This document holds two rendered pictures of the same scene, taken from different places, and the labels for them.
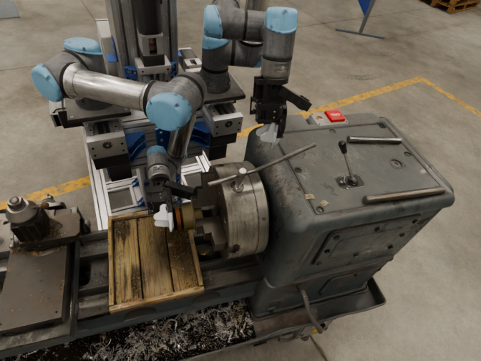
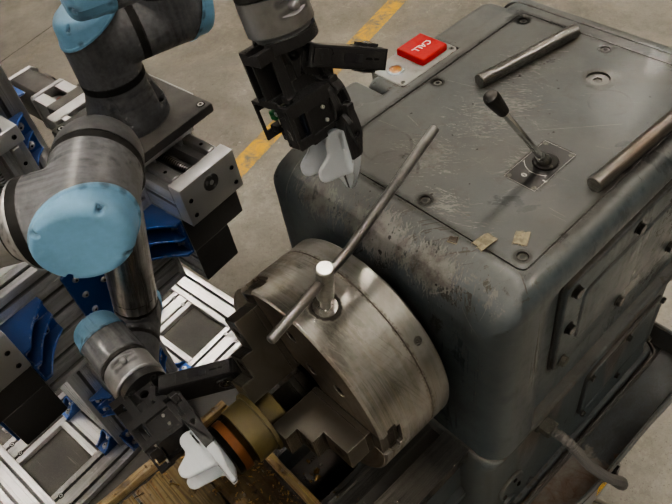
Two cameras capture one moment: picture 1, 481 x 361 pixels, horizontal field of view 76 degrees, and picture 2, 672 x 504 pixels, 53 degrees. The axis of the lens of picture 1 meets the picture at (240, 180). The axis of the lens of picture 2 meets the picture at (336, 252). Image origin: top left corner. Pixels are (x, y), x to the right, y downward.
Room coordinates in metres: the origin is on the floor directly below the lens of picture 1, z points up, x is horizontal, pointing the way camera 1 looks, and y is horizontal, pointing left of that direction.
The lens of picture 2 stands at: (0.09, 0.07, 1.89)
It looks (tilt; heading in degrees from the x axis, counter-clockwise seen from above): 48 degrees down; 350
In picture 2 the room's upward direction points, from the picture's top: 12 degrees counter-clockwise
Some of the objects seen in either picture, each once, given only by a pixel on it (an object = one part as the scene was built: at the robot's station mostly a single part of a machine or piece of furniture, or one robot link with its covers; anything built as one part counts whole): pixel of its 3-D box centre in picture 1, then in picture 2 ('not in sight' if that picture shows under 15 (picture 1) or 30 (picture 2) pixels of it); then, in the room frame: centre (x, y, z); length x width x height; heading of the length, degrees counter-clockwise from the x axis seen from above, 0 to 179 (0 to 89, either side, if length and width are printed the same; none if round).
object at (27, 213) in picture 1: (20, 208); not in sight; (0.45, 0.61, 1.13); 0.08 x 0.08 x 0.03
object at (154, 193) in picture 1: (159, 194); (159, 416); (0.64, 0.26, 1.08); 0.12 x 0.09 x 0.08; 23
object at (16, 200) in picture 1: (15, 202); not in sight; (0.45, 0.61, 1.17); 0.04 x 0.04 x 0.03
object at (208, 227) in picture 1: (215, 235); (335, 431); (0.52, 0.04, 1.09); 0.12 x 0.11 x 0.05; 24
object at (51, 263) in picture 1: (39, 259); not in sight; (0.40, 0.59, 0.95); 0.43 x 0.17 x 0.05; 24
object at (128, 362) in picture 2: (159, 175); (134, 376); (0.71, 0.29, 1.08); 0.08 x 0.05 x 0.08; 113
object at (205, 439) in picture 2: (168, 203); (193, 425); (0.59, 0.22, 1.10); 0.09 x 0.02 x 0.05; 23
